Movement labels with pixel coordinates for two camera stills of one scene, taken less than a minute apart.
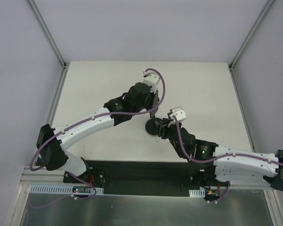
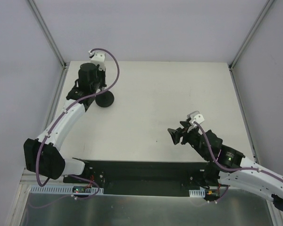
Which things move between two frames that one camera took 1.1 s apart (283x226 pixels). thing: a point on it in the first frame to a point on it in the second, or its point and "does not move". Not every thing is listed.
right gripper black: x=164 y=129 to x=184 y=134
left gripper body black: x=154 y=101 to x=102 y=76
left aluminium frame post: x=48 y=33 does not move
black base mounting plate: x=151 y=178 does not move
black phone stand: x=151 y=125 to x=104 y=99
